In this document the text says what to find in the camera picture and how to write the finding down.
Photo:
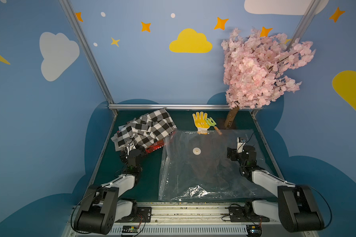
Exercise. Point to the green toy garden rake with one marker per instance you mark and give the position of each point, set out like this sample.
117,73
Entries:
213,124

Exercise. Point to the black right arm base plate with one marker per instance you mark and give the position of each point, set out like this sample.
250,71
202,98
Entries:
238,214

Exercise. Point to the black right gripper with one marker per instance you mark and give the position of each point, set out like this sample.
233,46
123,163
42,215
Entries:
233,152

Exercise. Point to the right green circuit board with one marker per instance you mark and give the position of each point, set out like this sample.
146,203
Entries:
253,231

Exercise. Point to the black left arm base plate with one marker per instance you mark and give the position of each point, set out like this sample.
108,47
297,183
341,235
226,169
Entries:
142,212

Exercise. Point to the green circuit board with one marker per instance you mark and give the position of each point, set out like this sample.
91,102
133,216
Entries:
130,229
253,231

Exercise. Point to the yellow dotted work glove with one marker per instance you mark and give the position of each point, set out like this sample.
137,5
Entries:
199,119

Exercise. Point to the aluminium back frame rail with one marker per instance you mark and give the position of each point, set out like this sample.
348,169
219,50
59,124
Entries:
186,107

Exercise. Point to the left green circuit board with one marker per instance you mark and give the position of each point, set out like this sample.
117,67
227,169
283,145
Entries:
130,229

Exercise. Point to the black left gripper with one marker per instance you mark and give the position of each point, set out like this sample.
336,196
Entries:
127,148

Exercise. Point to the aluminium corner post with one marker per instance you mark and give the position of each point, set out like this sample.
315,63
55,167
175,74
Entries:
306,9
74,22

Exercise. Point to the aluminium front rail platform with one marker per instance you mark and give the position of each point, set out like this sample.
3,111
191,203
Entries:
208,219

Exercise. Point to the left aluminium corner post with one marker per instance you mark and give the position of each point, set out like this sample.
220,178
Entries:
74,22

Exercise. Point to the grey white checked shirt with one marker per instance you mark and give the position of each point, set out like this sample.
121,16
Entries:
144,131

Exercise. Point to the pink cherry blossom tree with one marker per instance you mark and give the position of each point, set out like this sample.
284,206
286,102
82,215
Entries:
255,66

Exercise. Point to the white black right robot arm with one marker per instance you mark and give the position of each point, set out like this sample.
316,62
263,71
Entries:
296,208

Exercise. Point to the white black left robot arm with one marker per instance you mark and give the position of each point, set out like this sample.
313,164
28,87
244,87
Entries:
102,205

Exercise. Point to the right aluminium corner post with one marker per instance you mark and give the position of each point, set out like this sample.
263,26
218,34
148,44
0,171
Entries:
306,9

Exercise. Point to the clear plastic vacuum bag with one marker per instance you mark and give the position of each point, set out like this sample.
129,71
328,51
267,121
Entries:
195,167

